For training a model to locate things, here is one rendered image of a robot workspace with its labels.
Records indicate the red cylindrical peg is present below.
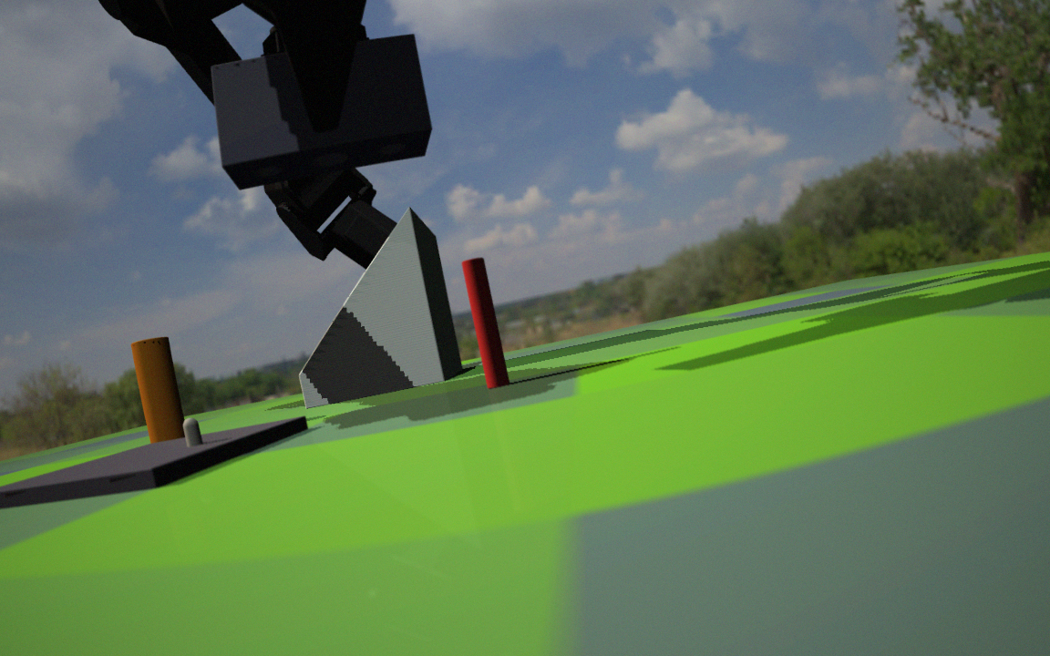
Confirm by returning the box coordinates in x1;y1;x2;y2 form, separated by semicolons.
461;257;510;389

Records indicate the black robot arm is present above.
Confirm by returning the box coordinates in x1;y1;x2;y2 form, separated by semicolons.
98;0;397;270

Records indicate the dark brown cylinder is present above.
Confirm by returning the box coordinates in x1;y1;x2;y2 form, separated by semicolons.
131;337;185;443

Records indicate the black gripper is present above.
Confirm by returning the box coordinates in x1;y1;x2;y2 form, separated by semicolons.
242;0;369;133

